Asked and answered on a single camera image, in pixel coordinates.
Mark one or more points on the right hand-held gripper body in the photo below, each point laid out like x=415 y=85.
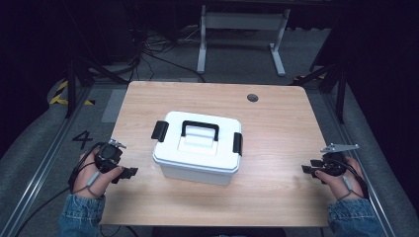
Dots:
x=334 y=163

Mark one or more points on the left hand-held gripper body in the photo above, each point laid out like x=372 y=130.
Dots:
x=108 y=156

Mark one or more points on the white plastic storage box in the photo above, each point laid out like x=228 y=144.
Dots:
x=197 y=158

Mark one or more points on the person's left hand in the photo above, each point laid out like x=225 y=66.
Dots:
x=99 y=184

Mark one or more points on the person's right hand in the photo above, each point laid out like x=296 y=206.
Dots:
x=341 y=187

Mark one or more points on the grey floor plate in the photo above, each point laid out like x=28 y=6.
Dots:
x=113 y=105

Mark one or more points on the black tripod stand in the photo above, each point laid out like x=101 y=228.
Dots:
x=70 y=92
x=341 y=98

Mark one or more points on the yellow black floor tape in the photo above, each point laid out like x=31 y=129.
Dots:
x=57 y=98

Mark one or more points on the dark round table grommet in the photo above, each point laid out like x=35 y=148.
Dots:
x=252 y=97

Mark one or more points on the aluminium floor rail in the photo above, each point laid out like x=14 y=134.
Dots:
x=39 y=171
x=355 y=144

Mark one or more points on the grey metal table frame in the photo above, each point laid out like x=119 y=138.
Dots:
x=201 y=49

